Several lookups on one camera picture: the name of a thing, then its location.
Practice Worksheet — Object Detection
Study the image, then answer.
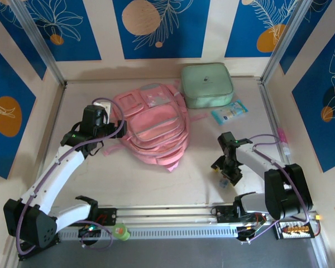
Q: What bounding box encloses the pink backpack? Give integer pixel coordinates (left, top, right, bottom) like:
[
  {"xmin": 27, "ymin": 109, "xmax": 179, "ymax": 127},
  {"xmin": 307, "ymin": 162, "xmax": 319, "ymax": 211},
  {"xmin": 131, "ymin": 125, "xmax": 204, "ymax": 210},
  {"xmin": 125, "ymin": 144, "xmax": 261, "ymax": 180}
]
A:
[{"xmin": 103, "ymin": 80, "xmax": 209, "ymax": 173}]

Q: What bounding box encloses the blue wet wipes pack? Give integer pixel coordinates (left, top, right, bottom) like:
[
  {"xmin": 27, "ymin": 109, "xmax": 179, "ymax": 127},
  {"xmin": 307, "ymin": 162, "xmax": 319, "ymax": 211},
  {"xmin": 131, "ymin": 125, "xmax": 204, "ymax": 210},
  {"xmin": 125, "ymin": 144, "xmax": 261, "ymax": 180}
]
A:
[{"xmin": 210, "ymin": 99, "xmax": 250, "ymax": 124}]

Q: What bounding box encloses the mint green zip bag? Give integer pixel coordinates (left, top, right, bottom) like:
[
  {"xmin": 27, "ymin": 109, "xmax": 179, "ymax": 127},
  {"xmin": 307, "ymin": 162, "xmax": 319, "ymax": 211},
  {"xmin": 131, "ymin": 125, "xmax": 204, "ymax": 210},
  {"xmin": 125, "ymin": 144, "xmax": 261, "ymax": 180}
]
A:
[{"xmin": 180, "ymin": 63, "xmax": 235, "ymax": 109}]

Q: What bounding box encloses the pink dotted item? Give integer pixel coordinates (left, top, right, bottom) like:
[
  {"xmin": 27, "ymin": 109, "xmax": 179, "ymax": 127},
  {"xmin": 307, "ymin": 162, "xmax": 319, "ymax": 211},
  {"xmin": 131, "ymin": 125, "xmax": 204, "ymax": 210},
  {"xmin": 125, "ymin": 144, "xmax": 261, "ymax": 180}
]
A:
[{"xmin": 277, "ymin": 127, "xmax": 291, "ymax": 156}]

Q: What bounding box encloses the black power distribution board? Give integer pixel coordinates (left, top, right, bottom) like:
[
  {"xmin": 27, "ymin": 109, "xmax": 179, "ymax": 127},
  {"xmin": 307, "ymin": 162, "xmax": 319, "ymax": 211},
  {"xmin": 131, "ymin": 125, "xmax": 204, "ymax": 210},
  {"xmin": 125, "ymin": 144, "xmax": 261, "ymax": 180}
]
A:
[{"xmin": 272, "ymin": 219, "xmax": 315, "ymax": 240}]

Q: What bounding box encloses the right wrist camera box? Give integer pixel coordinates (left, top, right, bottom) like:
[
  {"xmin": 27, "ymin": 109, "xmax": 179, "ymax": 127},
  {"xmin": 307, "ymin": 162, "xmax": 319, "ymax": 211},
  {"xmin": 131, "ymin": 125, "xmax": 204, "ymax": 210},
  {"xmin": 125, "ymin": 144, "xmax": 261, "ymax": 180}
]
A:
[{"xmin": 217, "ymin": 132, "xmax": 253, "ymax": 150}]

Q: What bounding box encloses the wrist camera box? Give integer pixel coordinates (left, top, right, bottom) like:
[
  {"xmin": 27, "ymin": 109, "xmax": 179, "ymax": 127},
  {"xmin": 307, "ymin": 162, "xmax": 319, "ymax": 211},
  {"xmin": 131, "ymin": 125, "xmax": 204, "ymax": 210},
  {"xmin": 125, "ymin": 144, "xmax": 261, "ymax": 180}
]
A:
[
  {"xmin": 82, "ymin": 102, "xmax": 113, "ymax": 133},
  {"xmin": 217, "ymin": 132, "xmax": 253, "ymax": 150}
]

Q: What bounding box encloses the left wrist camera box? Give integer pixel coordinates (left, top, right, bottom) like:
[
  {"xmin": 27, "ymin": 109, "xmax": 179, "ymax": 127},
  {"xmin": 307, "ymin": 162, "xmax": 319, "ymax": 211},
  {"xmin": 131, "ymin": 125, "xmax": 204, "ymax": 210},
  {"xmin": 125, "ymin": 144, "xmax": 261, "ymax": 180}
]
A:
[{"xmin": 82, "ymin": 102, "xmax": 113, "ymax": 133}]

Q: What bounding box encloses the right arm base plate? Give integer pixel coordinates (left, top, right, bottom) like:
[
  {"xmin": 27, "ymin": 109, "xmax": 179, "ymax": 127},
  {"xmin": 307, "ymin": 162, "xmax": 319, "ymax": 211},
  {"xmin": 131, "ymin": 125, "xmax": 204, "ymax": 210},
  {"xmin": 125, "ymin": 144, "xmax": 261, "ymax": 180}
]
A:
[{"xmin": 215, "ymin": 205, "xmax": 266, "ymax": 224}]

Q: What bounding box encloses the aluminium side rail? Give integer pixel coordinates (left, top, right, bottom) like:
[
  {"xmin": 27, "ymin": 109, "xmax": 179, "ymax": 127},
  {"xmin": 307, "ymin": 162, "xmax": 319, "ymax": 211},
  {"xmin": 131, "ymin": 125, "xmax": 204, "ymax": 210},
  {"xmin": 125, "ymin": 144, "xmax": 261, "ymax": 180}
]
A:
[{"xmin": 258, "ymin": 79, "xmax": 302, "ymax": 202}]

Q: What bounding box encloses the aluminium mounting rail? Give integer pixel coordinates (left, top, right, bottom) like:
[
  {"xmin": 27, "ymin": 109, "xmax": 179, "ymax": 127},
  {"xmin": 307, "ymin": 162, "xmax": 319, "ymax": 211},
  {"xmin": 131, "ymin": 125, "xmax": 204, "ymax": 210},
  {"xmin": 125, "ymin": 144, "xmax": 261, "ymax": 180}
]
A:
[{"xmin": 13, "ymin": 201, "xmax": 318, "ymax": 227}]

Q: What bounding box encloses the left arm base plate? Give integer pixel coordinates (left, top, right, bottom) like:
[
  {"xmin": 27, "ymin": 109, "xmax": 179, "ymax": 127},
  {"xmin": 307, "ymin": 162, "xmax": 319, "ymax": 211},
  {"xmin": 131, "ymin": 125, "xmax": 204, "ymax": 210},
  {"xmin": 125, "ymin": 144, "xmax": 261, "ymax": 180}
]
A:
[{"xmin": 66, "ymin": 208, "xmax": 118, "ymax": 227}]

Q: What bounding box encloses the grey slotted cable duct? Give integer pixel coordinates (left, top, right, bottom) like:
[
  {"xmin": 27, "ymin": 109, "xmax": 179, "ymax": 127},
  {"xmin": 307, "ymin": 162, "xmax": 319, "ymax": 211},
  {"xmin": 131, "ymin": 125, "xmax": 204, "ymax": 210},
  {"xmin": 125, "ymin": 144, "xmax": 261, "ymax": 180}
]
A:
[{"xmin": 57, "ymin": 226, "xmax": 240, "ymax": 241}]

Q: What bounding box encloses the aluminium frame post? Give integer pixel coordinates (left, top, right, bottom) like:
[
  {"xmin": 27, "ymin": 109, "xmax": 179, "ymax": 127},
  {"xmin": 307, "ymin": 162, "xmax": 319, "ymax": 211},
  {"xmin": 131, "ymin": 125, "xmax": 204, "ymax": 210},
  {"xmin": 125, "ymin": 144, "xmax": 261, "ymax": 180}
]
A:
[
  {"xmin": 261, "ymin": 0, "xmax": 310, "ymax": 84},
  {"xmin": 9, "ymin": 0, "xmax": 68, "ymax": 87}
]

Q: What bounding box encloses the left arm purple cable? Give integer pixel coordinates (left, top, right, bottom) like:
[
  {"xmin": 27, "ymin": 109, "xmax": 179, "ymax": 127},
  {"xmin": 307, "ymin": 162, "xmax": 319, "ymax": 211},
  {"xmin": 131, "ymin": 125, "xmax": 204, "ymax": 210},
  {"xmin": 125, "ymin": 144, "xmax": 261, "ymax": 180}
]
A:
[{"xmin": 16, "ymin": 97, "xmax": 127, "ymax": 255}]

